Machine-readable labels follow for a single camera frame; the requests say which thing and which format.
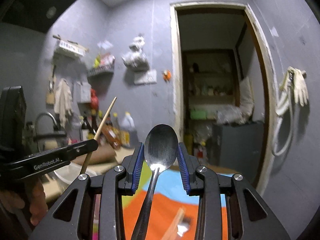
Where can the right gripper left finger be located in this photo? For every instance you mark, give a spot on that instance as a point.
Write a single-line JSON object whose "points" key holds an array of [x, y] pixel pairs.
{"points": [[122, 180]]}

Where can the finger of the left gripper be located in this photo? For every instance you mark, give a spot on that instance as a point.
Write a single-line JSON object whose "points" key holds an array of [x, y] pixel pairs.
{"points": [[47, 161]]}

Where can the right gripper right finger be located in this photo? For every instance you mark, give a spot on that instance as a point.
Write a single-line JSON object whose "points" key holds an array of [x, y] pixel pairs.
{"points": [[199, 180]]}

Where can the wooden chopstick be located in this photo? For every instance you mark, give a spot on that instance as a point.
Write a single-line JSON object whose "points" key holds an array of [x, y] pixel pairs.
{"points": [[96, 137]]}

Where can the metal spoon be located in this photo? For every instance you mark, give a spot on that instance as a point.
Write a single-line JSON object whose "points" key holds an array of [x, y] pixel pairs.
{"points": [[160, 152]]}

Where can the multicolour striped cloth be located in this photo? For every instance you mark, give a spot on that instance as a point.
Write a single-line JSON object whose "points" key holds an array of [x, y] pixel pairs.
{"points": [[169, 197]]}

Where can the large oil jug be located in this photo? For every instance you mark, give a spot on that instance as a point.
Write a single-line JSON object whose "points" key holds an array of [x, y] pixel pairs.
{"points": [[128, 132]]}

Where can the metal faucet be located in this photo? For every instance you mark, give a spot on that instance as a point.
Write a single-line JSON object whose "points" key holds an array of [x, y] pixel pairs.
{"points": [[46, 127]]}

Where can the dark grey cabinet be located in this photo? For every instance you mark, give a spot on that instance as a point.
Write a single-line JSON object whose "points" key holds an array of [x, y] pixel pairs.
{"points": [[237, 147]]}

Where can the hanging beige towel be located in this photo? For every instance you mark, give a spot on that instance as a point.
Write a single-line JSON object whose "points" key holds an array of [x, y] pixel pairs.
{"points": [[63, 102]]}

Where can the red plastic bag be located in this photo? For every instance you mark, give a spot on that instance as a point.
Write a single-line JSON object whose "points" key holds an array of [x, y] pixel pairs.
{"points": [[94, 100]]}

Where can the black range hood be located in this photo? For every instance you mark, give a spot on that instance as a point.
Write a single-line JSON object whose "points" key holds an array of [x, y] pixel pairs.
{"points": [[38, 15]]}

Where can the grey plastic bag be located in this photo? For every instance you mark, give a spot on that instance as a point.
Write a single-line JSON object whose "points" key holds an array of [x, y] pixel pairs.
{"points": [[136, 60]]}

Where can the white rubber glove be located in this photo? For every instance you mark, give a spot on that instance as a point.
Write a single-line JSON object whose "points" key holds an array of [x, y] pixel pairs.
{"points": [[300, 91]]}

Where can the white wall basket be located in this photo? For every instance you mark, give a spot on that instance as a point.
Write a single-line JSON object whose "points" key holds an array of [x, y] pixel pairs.
{"points": [[69, 48]]}

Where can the grey wall shelf basket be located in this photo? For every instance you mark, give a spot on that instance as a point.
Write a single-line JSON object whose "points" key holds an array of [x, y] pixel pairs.
{"points": [[103, 64]]}

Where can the wall socket plate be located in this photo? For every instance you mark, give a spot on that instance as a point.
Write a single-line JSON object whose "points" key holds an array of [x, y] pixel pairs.
{"points": [[144, 78]]}

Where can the orange wall hook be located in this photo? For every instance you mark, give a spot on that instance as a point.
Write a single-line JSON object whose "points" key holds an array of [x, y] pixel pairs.
{"points": [[166, 75]]}

